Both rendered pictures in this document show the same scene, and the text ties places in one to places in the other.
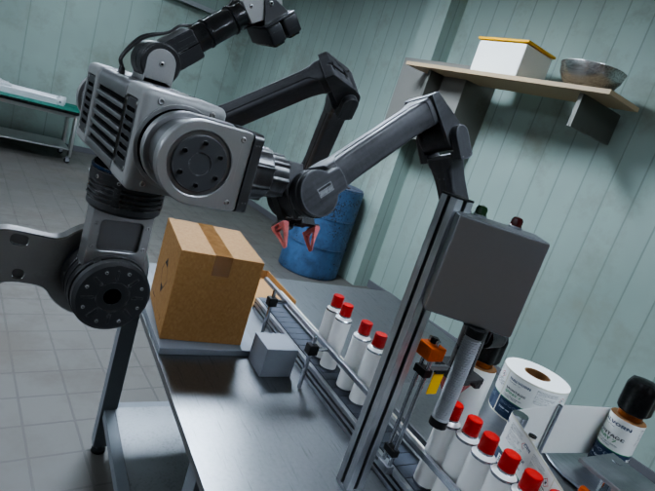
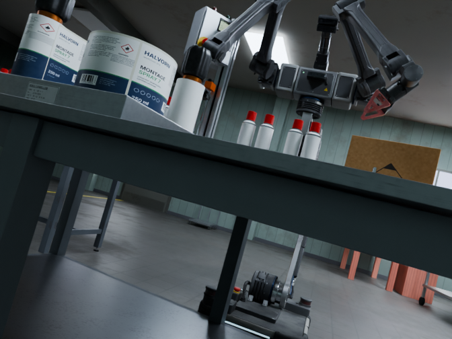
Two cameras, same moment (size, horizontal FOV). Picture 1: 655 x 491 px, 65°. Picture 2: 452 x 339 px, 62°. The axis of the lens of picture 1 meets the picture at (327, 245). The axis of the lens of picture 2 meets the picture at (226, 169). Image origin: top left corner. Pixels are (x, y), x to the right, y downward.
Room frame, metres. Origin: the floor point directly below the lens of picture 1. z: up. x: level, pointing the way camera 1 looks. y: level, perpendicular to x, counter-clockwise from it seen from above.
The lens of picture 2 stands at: (2.34, -0.99, 0.77)
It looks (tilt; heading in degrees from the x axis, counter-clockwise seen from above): 4 degrees up; 146
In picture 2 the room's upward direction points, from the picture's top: 15 degrees clockwise
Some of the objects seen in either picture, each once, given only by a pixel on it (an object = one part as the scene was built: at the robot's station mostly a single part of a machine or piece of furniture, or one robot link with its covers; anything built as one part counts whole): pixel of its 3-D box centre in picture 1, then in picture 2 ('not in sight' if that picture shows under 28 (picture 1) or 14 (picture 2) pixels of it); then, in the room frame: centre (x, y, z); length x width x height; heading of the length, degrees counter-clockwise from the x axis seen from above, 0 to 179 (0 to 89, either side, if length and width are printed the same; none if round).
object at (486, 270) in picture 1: (480, 270); (212, 39); (0.96, -0.29, 1.38); 0.17 x 0.10 x 0.19; 88
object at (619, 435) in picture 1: (623, 427); (44, 34); (1.28, -0.90, 1.04); 0.09 x 0.09 x 0.29
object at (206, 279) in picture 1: (203, 280); (387, 182); (1.49, 0.33, 0.99); 0.30 x 0.24 x 0.27; 28
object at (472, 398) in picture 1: (476, 376); (187, 95); (1.31, -0.50, 1.03); 0.09 x 0.09 x 0.30
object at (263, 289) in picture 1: (251, 285); not in sight; (1.93, 0.24, 0.85); 0.30 x 0.26 x 0.04; 33
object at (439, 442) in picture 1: (440, 443); not in sight; (1.00, -0.36, 0.98); 0.05 x 0.05 x 0.20
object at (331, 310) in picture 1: (328, 325); (309, 152); (1.45, -0.08, 0.98); 0.05 x 0.05 x 0.20
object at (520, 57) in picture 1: (510, 63); not in sight; (4.25, -0.91, 2.38); 0.47 x 0.38 x 0.26; 40
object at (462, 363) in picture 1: (456, 377); not in sight; (0.91, -0.31, 1.18); 0.04 x 0.04 x 0.21
